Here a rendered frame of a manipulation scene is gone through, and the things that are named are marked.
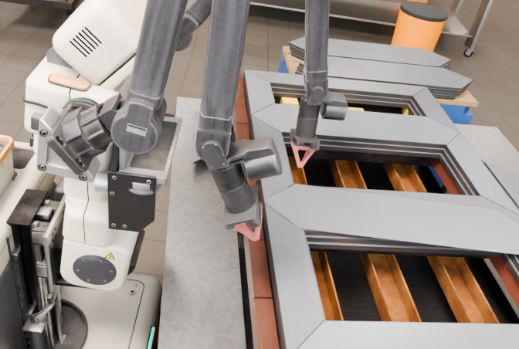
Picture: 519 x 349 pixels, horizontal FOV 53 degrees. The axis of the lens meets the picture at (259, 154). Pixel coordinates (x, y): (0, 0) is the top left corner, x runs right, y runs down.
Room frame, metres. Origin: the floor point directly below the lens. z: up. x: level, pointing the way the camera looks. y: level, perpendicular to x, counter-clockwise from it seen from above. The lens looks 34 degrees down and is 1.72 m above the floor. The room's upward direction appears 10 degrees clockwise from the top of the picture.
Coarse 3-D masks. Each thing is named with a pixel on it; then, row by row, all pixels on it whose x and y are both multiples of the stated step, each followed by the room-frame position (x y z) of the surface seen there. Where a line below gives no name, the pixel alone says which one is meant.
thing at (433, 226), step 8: (416, 200) 1.17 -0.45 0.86; (424, 200) 1.17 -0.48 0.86; (416, 208) 1.13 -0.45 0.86; (424, 208) 1.13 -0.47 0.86; (432, 208) 1.14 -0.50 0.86; (416, 216) 1.09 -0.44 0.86; (424, 216) 1.10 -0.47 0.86; (432, 216) 1.11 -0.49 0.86; (440, 216) 1.11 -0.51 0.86; (424, 224) 1.07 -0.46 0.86; (432, 224) 1.07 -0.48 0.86; (440, 224) 1.08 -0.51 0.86; (424, 232) 1.03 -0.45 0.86; (432, 232) 1.04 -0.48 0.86; (440, 232) 1.05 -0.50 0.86; (448, 232) 1.05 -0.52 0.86; (432, 240) 1.01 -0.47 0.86; (440, 240) 1.01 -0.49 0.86; (448, 240) 1.02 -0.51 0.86
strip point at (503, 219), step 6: (498, 216) 1.16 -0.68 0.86; (504, 216) 1.16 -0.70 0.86; (504, 222) 1.14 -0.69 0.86; (510, 222) 1.14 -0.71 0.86; (516, 222) 1.15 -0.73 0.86; (504, 228) 1.11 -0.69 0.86; (510, 228) 1.12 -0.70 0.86; (516, 228) 1.12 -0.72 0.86; (510, 234) 1.09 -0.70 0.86; (516, 234) 1.09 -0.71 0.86; (510, 240) 1.06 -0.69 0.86; (516, 240) 1.07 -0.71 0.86; (516, 246) 1.04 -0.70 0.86
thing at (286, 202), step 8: (296, 184) 1.14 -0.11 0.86; (280, 192) 1.09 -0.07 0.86; (288, 192) 1.10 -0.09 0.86; (296, 192) 1.10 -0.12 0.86; (280, 200) 1.06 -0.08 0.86; (288, 200) 1.06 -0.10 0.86; (296, 200) 1.07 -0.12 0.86; (280, 208) 1.02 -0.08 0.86; (288, 208) 1.03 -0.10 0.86; (296, 208) 1.03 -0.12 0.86; (288, 216) 1.00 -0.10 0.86; (296, 216) 1.00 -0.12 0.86; (296, 224) 0.98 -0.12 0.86
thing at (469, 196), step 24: (288, 96) 1.73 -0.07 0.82; (360, 96) 1.79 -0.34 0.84; (384, 96) 1.81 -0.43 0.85; (408, 96) 1.83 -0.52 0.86; (288, 144) 1.39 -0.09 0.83; (336, 144) 1.43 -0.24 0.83; (360, 144) 1.44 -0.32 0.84; (384, 144) 1.46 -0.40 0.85; (408, 144) 1.48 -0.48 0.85; (432, 144) 1.50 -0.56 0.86; (456, 168) 1.39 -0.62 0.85; (384, 192) 1.18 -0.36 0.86; (408, 192) 1.20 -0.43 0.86; (264, 216) 1.01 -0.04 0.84; (312, 240) 0.96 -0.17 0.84; (336, 240) 0.97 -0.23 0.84; (360, 240) 0.98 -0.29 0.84; (384, 240) 0.99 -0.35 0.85; (312, 264) 0.87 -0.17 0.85
